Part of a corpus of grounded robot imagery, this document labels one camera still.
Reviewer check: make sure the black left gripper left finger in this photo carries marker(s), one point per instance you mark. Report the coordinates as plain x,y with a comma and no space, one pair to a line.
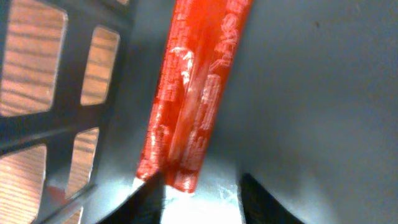
144,206

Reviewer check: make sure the grey plastic mesh basket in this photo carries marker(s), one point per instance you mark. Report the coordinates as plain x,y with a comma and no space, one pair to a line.
309,110

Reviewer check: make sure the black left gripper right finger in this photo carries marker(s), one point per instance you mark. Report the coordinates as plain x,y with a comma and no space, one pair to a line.
260,207

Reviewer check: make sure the narrow red stick packet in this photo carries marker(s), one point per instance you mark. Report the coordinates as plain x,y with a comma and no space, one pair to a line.
203,39

